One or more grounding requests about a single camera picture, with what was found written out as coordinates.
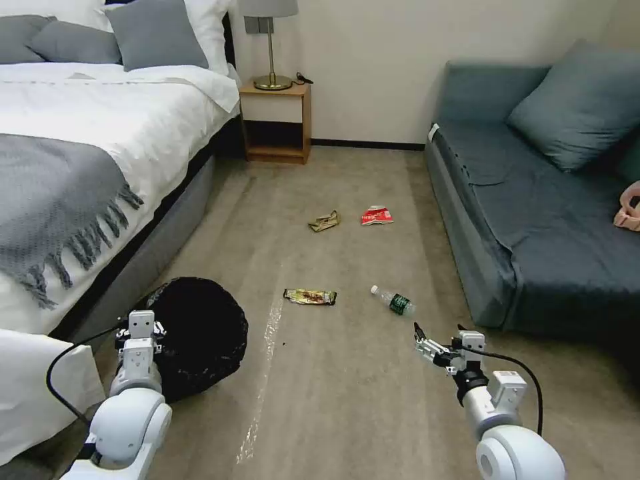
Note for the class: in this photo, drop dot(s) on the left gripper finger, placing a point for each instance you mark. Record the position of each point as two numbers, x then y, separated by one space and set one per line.
160 329
122 331

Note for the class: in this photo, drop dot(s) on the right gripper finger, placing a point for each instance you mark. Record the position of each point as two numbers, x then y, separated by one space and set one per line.
432 349
461 329

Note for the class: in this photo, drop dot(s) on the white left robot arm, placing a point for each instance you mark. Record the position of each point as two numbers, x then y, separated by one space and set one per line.
130 415

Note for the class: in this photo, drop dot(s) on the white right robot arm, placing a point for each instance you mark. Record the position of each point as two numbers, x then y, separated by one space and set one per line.
520 450

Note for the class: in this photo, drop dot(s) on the black trash bin with bag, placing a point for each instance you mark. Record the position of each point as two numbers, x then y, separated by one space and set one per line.
205 335

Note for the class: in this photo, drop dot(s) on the clear plastic bottle green label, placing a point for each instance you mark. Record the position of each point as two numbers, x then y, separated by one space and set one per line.
397 302

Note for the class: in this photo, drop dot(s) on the white cloth sheet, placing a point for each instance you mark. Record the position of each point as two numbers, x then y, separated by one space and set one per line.
30 390

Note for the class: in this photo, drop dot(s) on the grey bed base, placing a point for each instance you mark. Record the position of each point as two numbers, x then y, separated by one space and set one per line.
175 220

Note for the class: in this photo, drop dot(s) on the dark teal sofa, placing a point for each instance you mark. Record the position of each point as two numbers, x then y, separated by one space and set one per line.
540 225

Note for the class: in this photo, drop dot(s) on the brown snack wrapper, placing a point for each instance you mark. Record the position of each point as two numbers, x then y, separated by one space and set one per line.
310 297

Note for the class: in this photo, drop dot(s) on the crumpled red wrapper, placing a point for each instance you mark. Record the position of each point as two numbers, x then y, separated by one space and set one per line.
376 216

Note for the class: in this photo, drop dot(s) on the grey fringed throw blanket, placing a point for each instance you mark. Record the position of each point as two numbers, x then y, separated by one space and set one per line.
45 200

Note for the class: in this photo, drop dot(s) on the crumpled olive wrapper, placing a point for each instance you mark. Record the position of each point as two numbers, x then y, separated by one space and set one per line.
325 222

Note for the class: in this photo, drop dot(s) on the white sofa tag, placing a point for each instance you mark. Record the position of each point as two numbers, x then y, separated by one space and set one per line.
433 134

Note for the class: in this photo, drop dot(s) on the pink soft item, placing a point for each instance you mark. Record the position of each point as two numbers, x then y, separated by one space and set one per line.
627 215

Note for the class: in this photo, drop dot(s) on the white bed duvet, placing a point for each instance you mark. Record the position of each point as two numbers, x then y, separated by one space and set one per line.
125 110

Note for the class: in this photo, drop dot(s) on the wooden nightstand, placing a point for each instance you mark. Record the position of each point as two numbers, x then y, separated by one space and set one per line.
275 125

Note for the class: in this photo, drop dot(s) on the large teal cushion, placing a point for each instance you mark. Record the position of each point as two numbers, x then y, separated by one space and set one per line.
580 105

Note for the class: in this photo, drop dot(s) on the small black item on nightstand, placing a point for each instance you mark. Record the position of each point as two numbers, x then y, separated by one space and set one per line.
303 77

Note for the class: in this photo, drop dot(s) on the long grey pillow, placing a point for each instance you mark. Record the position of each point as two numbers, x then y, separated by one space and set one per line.
75 45

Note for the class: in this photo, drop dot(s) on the black headboard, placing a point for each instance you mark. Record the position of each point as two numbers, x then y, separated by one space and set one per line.
231 45

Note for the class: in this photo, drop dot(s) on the large grey pillow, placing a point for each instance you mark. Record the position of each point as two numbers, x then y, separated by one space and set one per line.
155 35

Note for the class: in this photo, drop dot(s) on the brass table lamp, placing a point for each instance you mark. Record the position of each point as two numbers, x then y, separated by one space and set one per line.
271 50

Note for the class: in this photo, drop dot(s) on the small grey pillow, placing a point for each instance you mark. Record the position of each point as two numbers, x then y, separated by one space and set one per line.
17 40

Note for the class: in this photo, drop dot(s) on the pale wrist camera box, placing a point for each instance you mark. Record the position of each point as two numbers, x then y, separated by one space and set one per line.
472 346
142 324

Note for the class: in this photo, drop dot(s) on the grey wall outlet plate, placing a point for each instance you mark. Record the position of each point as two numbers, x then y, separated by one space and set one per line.
252 25

